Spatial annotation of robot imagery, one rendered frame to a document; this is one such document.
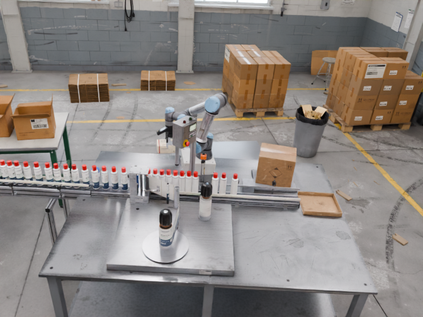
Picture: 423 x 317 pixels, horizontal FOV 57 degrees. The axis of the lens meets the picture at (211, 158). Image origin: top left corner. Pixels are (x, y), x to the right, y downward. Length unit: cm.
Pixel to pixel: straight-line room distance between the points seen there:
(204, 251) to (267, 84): 419
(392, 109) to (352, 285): 443
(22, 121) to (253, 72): 355
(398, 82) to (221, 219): 437
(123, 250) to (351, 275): 149
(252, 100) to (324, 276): 418
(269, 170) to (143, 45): 546
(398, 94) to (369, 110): 50
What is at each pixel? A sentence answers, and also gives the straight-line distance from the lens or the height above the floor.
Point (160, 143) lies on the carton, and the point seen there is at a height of 103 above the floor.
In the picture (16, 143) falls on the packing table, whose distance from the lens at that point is 419.
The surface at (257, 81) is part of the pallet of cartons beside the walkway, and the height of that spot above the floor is 61.
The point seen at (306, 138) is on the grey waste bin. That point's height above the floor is 31.
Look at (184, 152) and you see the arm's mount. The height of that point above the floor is 95.
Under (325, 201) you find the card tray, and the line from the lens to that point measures 332.
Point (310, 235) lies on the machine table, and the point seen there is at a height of 83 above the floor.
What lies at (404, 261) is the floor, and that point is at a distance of 437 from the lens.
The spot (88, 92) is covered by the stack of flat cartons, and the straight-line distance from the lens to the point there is 686.
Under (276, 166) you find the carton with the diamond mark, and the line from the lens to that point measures 322.
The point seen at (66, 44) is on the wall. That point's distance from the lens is 832.
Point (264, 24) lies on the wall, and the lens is 849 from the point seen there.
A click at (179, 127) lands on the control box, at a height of 146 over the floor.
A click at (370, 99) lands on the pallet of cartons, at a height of 57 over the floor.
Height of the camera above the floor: 273
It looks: 31 degrees down
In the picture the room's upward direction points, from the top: 4 degrees clockwise
